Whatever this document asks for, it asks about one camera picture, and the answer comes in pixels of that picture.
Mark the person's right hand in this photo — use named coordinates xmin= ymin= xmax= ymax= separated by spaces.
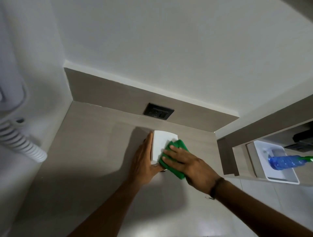
xmin=161 ymin=145 xmax=224 ymax=196

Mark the green cleaning cloth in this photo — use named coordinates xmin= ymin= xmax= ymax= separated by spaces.
xmin=158 ymin=139 xmax=190 ymax=181

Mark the black appliance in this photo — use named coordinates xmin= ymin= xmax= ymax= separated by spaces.
xmin=284 ymin=126 xmax=313 ymax=153

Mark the white plastic tray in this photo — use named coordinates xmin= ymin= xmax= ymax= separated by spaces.
xmin=253 ymin=140 xmax=300 ymax=185

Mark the white wall hair dryer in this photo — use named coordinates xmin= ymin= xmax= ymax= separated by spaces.
xmin=0 ymin=0 xmax=29 ymax=118

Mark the white cup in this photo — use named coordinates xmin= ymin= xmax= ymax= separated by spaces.
xmin=150 ymin=130 xmax=179 ymax=172

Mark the person's left forearm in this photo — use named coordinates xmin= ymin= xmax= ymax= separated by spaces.
xmin=67 ymin=180 xmax=154 ymax=237

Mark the white coiled cord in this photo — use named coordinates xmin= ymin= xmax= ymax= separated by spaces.
xmin=0 ymin=118 xmax=48 ymax=163

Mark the person's right forearm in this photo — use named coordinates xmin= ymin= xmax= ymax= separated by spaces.
xmin=215 ymin=179 xmax=313 ymax=237

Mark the person's left hand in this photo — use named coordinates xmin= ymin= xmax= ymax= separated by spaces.
xmin=127 ymin=131 xmax=167 ymax=188

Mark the grey wooden shelf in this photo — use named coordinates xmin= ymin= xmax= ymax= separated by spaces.
xmin=216 ymin=93 xmax=313 ymax=187

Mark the black wall socket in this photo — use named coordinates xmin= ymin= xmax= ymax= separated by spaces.
xmin=143 ymin=103 xmax=175 ymax=120

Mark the blue spray bottle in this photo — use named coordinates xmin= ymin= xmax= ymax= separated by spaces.
xmin=268 ymin=155 xmax=313 ymax=171

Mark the dark wrist bracelet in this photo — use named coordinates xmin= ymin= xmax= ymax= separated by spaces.
xmin=209 ymin=177 xmax=225 ymax=200

